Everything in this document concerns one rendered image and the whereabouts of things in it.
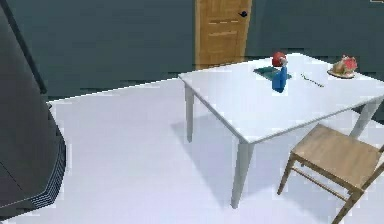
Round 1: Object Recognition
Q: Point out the dark green cloth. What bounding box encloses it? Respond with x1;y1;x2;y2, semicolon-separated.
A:
253;66;292;81

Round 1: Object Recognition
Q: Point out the wooden room door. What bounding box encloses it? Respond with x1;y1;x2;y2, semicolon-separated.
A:
194;0;253;70

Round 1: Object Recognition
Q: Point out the white table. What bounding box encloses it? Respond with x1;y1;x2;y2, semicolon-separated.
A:
177;52;384;210

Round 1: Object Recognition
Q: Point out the blue spray bottle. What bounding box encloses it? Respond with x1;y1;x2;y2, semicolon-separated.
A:
271;57;289;94

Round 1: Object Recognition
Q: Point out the red tomato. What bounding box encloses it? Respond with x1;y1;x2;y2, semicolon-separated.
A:
271;51;288;68

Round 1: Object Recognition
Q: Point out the thin dark utensil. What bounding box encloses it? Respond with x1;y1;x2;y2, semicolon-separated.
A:
300;73;325;89

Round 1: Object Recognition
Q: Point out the wooden chair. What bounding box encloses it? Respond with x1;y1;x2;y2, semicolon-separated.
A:
276;123;384;224

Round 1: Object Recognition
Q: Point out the plate with pink food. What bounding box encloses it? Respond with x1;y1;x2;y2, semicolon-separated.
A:
327;55;359;80

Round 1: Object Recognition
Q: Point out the dark grey fridge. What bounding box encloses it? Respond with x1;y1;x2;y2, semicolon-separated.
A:
0;3;67;221

